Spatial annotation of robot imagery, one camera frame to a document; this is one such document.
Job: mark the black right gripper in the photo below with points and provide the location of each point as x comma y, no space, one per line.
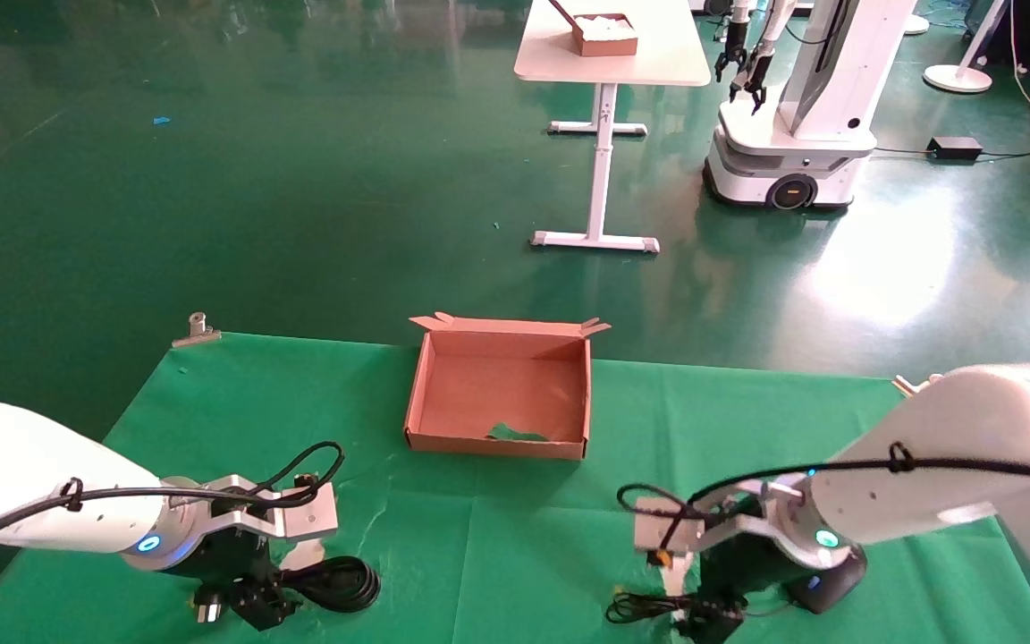
747,559

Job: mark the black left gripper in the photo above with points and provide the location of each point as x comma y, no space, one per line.
233,559

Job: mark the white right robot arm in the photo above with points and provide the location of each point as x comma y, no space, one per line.
971,420

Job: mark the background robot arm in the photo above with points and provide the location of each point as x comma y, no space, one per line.
731,54
755,76

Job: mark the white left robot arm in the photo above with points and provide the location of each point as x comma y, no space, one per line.
14,474

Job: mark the open brown cardboard box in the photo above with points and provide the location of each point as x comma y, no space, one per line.
502,398

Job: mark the small brown cardboard box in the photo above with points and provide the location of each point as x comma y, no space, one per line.
604,40

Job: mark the green table cloth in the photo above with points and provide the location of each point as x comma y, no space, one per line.
515,537

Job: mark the silver table clip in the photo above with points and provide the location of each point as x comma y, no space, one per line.
197,331
913,385

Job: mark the white wheeled background robot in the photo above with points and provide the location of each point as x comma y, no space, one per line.
801,134

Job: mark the black power brick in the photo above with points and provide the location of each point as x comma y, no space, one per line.
955,148

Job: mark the white background table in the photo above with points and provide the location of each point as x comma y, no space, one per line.
609,54

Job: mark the white round stand base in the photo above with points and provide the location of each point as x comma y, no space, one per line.
958,79

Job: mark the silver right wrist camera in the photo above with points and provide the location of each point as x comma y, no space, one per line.
658,528

